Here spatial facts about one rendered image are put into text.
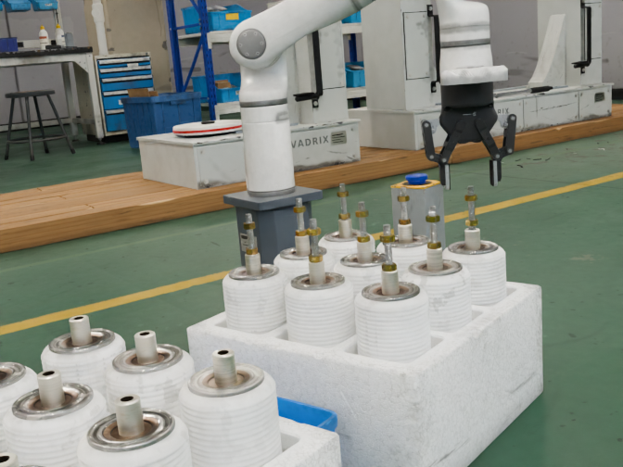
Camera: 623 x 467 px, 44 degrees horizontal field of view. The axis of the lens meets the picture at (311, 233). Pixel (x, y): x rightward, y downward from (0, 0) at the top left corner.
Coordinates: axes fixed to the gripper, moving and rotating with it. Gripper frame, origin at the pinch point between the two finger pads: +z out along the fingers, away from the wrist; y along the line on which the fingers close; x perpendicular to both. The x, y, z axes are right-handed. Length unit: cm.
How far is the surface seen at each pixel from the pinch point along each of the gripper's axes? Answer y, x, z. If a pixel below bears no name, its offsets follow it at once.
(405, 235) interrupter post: 9.6, -5.9, 9.4
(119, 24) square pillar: 204, -599, -61
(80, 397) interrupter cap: 46, 46, 10
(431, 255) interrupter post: 7.5, 10.5, 8.5
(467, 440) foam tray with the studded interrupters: 5.0, 19.8, 31.9
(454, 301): 5.1, 13.8, 14.4
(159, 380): 39, 41, 11
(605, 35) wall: -206, -545, -15
